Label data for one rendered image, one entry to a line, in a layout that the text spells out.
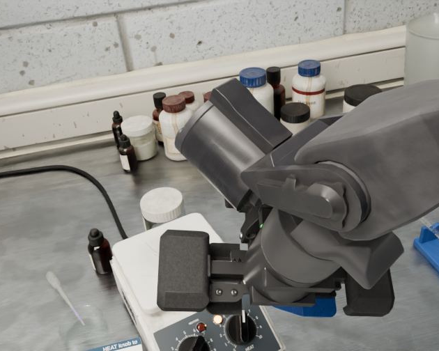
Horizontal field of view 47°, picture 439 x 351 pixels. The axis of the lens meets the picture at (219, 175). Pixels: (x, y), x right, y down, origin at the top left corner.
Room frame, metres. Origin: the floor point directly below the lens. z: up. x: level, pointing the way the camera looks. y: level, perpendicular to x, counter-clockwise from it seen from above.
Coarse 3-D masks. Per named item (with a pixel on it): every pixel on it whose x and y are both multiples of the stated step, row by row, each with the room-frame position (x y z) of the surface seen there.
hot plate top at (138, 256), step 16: (176, 224) 0.48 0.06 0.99; (192, 224) 0.48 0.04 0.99; (208, 224) 0.47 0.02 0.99; (128, 240) 0.46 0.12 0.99; (144, 240) 0.46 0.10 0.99; (128, 256) 0.43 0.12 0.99; (144, 256) 0.43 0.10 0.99; (128, 272) 0.41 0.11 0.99; (144, 272) 0.40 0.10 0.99; (144, 288) 0.38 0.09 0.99; (144, 304) 0.36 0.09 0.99
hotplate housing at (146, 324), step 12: (120, 276) 0.42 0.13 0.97; (120, 288) 0.43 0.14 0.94; (132, 300) 0.38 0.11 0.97; (132, 312) 0.38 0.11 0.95; (156, 312) 0.36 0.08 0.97; (168, 312) 0.36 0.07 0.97; (180, 312) 0.36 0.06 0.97; (192, 312) 0.36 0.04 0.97; (264, 312) 0.36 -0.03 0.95; (144, 324) 0.35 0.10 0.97; (156, 324) 0.35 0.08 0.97; (168, 324) 0.35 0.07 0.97; (144, 336) 0.35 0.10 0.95; (276, 336) 0.34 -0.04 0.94; (156, 348) 0.32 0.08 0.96
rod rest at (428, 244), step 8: (424, 232) 0.48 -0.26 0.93; (432, 232) 0.48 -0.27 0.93; (416, 240) 0.48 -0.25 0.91; (424, 240) 0.48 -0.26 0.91; (432, 240) 0.48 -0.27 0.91; (424, 248) 0.47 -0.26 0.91; (432, 248) 0.47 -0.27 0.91; (424, 256) 0.46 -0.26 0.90; (432, 256) 0.45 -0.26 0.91; (432, 264) 0.45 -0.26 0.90
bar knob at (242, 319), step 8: (232, 320) 0.35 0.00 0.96; (240, 320) 0.34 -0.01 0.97; (248, 320) 0.35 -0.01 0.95; (232, 328) 0.34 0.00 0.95; (240, 328) 0.33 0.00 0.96; (248, 328) 0.34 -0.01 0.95; (232, 336) 0.33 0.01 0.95; (240, 336) 0.33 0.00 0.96; (248, 336) 0.33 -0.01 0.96; (240, 344) 0.33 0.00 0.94
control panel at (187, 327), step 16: (192, 320) 0.35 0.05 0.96; (208, 320) 0.35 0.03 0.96; (224, 320) 0.35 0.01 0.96; (256, 320) 0.35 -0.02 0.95; (160, 336) 0.33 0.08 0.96; (176, 336) 0.33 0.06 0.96; (192, 336) 0.33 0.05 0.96; (208, 336) 0.34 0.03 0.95; (224, 336) 0.34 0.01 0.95; (256, 336) 0.34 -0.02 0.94; (272, 336) 0.34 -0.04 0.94
